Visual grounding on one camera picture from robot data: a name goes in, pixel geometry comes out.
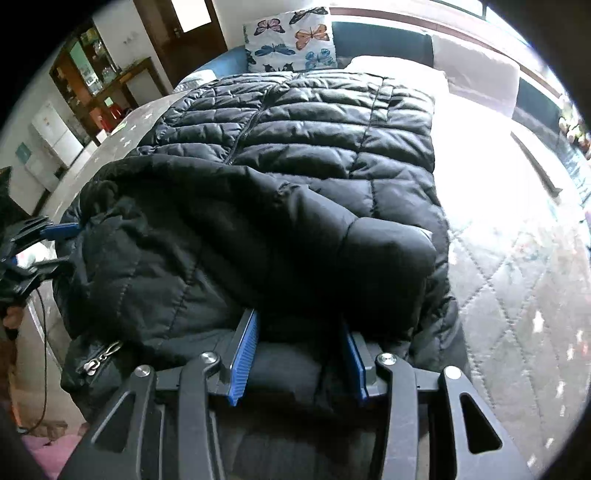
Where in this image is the white pillow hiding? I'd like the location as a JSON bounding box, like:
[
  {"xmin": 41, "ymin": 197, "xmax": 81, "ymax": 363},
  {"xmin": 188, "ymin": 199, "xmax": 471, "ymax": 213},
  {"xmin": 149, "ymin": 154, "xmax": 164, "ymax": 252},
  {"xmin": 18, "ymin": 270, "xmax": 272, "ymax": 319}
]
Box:
[{"xmin": 433, "ymin": 36, "xmax": 522, "ymax": 118}]

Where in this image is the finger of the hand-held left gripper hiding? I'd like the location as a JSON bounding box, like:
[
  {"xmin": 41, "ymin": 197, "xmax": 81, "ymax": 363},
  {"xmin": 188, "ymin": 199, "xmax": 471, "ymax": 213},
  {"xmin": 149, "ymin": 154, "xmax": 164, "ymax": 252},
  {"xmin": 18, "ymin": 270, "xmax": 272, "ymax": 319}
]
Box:
[
  {"xmin": 10, "ymin": 258, "xmax": 75, "ymax": 291},
  {"xmin": 8, "ymin": 220, "xmax": 81, "ymax": 245}
]

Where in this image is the grey star quilted mattress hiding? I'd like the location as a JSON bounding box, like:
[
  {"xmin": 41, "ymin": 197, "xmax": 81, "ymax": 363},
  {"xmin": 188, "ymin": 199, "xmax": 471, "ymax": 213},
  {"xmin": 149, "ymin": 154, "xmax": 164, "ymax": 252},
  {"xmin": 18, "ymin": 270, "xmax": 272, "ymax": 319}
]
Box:
[{"xmin": 51, "ymin": 60, "xmax": 591, "ymax": 468}]

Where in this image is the butterfly print pillow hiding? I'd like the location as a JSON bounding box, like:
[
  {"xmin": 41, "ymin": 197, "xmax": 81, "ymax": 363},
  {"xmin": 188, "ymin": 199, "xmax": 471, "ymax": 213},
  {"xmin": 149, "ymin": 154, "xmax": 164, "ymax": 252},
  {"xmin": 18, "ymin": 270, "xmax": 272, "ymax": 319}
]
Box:
[{"xmin": 243, "ymin": 6, "xmax": 337, "ymax": 73}]

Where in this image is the wooden desk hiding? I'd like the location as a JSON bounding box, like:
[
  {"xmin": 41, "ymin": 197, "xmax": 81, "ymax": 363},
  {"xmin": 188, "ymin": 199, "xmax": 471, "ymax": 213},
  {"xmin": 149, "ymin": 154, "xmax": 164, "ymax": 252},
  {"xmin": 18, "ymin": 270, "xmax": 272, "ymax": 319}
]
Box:
[{"xmin": 117, "ymin": 56, "xmax": 172, "ymax": 109}]

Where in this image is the dark wooden door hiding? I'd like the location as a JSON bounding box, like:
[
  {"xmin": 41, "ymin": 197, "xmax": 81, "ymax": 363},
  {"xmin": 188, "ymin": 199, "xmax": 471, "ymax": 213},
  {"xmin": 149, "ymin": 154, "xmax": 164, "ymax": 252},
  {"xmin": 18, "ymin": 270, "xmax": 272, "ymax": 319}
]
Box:
[{"xmin": 134, "ymin": 0, "xmax": 229, "ymax": 87}]

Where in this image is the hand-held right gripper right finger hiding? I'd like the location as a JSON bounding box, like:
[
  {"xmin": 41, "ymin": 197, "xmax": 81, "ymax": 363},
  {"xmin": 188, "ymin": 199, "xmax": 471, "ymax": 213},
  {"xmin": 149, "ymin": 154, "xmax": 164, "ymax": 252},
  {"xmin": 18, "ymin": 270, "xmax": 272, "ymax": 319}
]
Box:
[{"xmin": 343, "ymin": 323, "xmax": 536, "ymax": 480}]

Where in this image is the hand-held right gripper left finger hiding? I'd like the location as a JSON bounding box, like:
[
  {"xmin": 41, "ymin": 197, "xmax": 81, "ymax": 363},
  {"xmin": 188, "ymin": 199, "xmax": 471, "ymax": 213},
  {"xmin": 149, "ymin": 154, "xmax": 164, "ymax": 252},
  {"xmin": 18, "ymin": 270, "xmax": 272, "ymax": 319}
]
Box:
[{"xmin": 58, "ymin": 308, "xmax": 259, "ymax": 480}]

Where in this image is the white cabinet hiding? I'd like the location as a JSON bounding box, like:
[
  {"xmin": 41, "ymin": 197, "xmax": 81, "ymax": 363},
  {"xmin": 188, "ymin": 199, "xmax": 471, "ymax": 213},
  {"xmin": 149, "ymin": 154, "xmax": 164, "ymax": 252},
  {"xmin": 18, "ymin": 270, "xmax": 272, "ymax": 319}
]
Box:
[{"xmin": 31, "ymin": 102, "xmax": 85, "ymax": 168}]

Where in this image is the black cable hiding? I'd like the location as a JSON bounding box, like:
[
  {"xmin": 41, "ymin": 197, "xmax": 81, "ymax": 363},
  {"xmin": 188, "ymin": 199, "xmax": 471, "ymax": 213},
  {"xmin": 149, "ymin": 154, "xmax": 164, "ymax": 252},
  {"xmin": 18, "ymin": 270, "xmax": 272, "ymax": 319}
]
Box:
[{"xmin": 18, "ymin": 284, "xmax": 49, "ymax": 435}]

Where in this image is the wooden display cabinet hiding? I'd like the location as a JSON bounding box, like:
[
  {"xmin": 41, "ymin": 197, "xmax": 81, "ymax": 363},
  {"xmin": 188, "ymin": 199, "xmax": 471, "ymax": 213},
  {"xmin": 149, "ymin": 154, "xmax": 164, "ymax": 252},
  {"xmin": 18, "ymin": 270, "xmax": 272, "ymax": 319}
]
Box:
[{"xmin": 49, "ymin": 21, "xmax": 122, "ymax": 144}]

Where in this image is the black puffer jacket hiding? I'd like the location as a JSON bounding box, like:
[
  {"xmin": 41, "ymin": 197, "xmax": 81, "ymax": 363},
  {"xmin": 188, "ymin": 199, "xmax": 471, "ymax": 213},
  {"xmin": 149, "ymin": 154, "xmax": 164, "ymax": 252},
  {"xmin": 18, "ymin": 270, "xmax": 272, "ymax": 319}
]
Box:
[{"xmin": 52, "ymin": 71, "xmax": 463, "ymax": 418}]

